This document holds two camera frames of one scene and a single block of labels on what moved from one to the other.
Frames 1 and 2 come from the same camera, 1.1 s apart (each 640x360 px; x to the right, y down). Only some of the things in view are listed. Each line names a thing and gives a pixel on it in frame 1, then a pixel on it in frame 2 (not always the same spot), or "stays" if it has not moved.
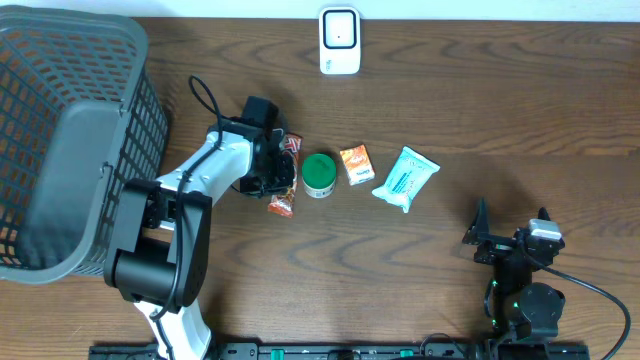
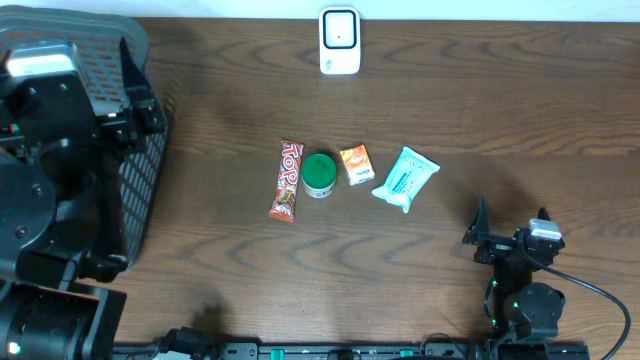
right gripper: x=479 y=232 stays
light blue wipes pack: x=408 y=176 stays
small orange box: x=357 y=164 stays
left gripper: x=282 y=172 -> x=107 y=132
